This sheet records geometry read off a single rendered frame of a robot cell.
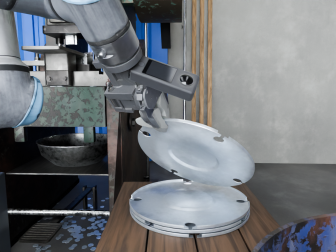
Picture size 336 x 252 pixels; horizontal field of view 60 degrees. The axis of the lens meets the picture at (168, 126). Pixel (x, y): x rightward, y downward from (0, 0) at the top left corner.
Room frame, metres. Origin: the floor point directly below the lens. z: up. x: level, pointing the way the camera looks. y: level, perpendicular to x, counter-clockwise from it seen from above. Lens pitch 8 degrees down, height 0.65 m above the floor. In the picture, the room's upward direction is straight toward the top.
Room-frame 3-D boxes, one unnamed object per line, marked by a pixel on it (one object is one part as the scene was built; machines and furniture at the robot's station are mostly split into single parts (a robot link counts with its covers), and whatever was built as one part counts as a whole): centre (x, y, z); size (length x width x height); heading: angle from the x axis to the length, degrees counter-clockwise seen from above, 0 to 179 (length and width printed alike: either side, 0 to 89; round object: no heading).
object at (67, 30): (1.30, 0.41, 0.86); 0.20 x 0.16 x 0.05; 88
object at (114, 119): (1.42, 0.14, 0.45); 0.92 x 0.12 x 0.90; 178
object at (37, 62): (1.30, 0.58, 0.76); 0.17 x 0.06 x 0.10; 88
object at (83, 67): (1.30, 0.41, 0.72); 0.20 x 0.16 x 0.03; 88
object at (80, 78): (1.29, 0.41, 0.68); 0.45 x 0.30 x 0.06; 88
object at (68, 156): (1.29, 0.41, 0.36); 0.34 x 0.34 x 0.10
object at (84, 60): (1.29, 0.41, 0.76); 0.15 x 0.09 x 0.05; 88
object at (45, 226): (1.16, 0.42, 0.14); 0.59 x 0.10 x 0.05; 178
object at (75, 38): (1.28, 0.41, 0.84); 0.05 x 0.03 x 0.04; 88
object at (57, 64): (1.12, 0.42, 0.72); 0.25 x 0.14 x 0.14; 178
